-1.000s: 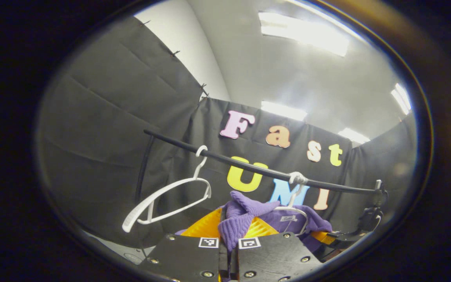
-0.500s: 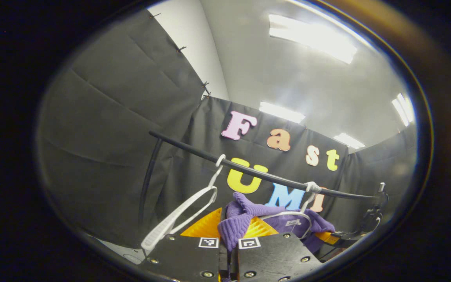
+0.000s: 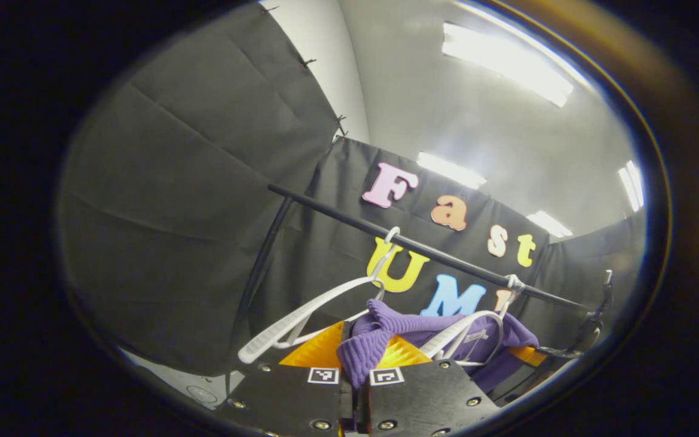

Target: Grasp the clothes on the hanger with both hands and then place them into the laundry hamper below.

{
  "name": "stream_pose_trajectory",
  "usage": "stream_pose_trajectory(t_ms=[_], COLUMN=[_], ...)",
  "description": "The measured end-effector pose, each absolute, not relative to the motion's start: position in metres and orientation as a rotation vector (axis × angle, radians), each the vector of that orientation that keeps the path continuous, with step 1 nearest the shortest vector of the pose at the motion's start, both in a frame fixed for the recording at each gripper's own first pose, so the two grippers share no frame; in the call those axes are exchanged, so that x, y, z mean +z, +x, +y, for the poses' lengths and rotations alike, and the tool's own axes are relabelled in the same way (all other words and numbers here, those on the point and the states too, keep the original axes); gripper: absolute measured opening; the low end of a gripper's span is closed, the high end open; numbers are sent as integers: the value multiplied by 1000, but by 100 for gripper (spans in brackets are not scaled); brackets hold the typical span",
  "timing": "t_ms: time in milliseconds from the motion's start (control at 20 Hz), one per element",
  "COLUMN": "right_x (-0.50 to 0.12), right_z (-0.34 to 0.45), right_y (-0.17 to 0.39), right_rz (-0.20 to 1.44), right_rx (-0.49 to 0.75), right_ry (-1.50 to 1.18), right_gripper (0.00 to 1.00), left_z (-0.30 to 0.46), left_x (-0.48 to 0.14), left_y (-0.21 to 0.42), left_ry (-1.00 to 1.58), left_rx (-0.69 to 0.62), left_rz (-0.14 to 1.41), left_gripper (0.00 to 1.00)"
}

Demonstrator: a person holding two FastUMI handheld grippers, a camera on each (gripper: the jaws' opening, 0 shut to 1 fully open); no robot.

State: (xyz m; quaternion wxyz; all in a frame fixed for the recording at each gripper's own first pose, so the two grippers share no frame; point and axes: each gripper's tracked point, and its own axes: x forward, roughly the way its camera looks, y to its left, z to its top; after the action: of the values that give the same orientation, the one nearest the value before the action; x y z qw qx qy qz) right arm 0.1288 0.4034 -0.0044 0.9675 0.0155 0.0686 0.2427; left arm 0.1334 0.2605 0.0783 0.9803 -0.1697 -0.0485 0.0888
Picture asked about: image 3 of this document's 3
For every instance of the white plastic hanger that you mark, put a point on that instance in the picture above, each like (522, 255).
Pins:
(301, 318)
(455, 331)

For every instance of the purple knit jacket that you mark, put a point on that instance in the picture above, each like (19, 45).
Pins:
(398, 325)

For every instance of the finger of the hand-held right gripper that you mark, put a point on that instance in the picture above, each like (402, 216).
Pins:
(528, 355)

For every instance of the large ceiling light panel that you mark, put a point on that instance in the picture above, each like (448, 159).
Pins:
(507, 60)

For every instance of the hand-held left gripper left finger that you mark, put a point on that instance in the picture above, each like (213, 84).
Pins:
(283, 400)

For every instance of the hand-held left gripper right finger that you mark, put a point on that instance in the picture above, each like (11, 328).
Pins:
(422, 400)

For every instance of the black backdrop cloth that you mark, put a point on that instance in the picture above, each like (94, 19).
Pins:
(192, 212)

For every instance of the black clothes rack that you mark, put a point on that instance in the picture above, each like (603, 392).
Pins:
(349, 218)

